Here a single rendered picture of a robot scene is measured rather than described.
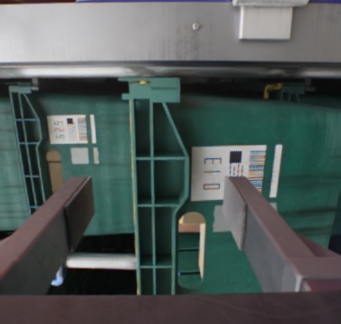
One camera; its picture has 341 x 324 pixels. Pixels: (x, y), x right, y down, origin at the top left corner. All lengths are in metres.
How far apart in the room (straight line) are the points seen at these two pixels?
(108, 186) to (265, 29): 0.44
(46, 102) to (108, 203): 0.26
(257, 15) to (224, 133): 0.18
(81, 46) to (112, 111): 0.20
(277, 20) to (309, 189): 0.22
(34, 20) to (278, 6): 0.32
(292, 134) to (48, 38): 0.34
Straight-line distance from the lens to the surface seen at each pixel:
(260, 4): 0.37
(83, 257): 0.69
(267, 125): 0.28
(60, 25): 0.41
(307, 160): 0.32
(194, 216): 0.32
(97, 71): 0.52
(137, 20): 0.38
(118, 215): 0.63
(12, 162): 0.69
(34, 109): 0.59
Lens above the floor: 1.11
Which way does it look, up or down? 1 degrees up
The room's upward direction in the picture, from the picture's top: 90 degrees counter-clockwise
